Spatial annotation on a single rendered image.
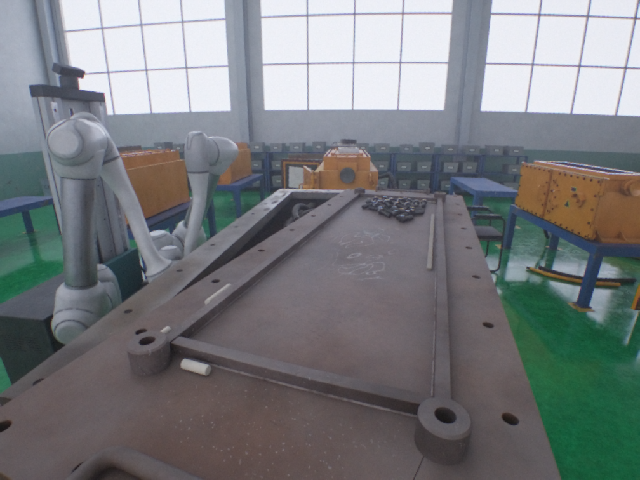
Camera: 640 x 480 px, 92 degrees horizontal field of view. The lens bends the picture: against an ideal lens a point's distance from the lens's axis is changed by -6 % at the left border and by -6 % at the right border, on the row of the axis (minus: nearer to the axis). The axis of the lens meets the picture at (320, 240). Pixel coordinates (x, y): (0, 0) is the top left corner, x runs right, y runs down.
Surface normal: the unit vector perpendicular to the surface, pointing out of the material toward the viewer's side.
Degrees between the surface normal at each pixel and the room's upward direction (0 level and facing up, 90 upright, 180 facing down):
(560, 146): 90
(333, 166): 90
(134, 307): 0
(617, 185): 90
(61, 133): 88
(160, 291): 0
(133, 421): 0
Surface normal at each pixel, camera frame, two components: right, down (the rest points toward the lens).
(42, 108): -0.11, 0.31
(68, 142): 0.32, 0.19
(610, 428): 0.00, -0.95
